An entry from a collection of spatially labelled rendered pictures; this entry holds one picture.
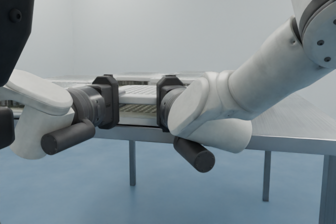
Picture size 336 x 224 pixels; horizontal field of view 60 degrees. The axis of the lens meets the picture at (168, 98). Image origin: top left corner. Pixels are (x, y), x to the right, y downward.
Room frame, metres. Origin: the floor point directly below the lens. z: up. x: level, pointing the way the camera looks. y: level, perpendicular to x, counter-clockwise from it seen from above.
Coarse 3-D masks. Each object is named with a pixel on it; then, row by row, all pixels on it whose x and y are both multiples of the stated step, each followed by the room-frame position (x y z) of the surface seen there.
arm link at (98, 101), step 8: (96, 80) 0.64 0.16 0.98; (104, 80) 0.64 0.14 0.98; (112, 80) 0.64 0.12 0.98; (80, 88) 0.56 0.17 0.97; (88, 88) 0.57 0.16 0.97; (96, 88) 0.60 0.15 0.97; (104, 88) 0.61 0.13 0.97; (112, 88) 0.63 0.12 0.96; (88, 96) 0.54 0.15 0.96; (96, 96) 0.56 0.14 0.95; (104, 96) 0.60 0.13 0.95; (112, 96) 0.63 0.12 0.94; (96, 104) 0.55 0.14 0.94; (104, 104) 0.59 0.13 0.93; (112, 104) 0.63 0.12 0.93; (96, 112) 0.55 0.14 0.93; (104, 112) 0.57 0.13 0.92; (112, 112) 0.63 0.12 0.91; (96, 120) 0.55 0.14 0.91; (104, 120) 0.60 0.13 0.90; (112, 120) 0.63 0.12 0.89; (104, 128) 0.64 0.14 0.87
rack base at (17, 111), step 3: (12, 108) 0.76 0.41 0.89; (15, 108) 0.76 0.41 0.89; (18, 108) 0.76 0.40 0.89; (21, 108) 0.76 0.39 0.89; (12, 111) 0.74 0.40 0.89; (15, 111) 0.74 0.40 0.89; (18, 111) 0.74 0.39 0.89; (21, 111) 0.74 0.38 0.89; (15, 114) 0.74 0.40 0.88; (18, 114) 0.74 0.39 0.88; (15, 117) 0.76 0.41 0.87; (18, 117) 0.76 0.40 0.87
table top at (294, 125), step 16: (288, 96) 1.17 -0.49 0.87; (272, 112) 0.84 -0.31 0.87; (288, 112) 0.84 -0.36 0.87; (304, 112) 0.84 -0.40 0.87; (320, 112) 0.84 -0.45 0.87; (96, 128) 0.69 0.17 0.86; (112, 128) 0.68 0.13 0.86; (128, 128) 0.67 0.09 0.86; (144, 128) 0.66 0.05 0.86; (160, 128) 0.65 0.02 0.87; (256, 128) 0.65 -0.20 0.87; (272, 128) 0.65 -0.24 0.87; (288, 128) 0.65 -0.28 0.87; (304, 128) 0.65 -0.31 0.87; (320, 128) 0.65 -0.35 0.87; (256, 144) 0.60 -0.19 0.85; (272, 144) 0.59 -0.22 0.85; (288, 144) 0.59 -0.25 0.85; (304, 144) 0.58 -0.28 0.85; (320, 144) 0.57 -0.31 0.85
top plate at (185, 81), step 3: (150, 78) 1.21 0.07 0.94; (153, 78) 1.21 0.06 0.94; (156, 78) 1.20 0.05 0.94; (159, 78) 1.20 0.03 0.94; (180, 78) 1.19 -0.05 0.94; (183, 78) 1.19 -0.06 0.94; (186, 78) 1.19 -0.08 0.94; (189, 78) 1.19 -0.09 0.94; (192, 78) 1.19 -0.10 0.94; (195, 78) 1.19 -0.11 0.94; (150, 81) 1.21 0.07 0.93; (153, 81) 1.21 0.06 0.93; (156, 81) 1.20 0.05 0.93; (183, 81) 1.17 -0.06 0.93; (186, 81) 1.17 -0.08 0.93; (189, 81) 1.16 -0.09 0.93; (192, 81) 1.16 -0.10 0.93
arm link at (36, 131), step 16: (80, 96) 0.52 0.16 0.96; (32, 112) 0.44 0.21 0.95; (80, 112) 0.51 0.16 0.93; (16, 128) 0.46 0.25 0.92; (32, 128) 0.45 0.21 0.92; (48, 128) 0.45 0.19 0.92; (64, 128) 0.46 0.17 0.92; (80, 128) 0.48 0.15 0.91; (16, 144) 0.46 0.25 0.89; (32, 144) 0.45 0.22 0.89; (48, 144) 0.43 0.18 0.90; (64, 144) 0.44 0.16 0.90
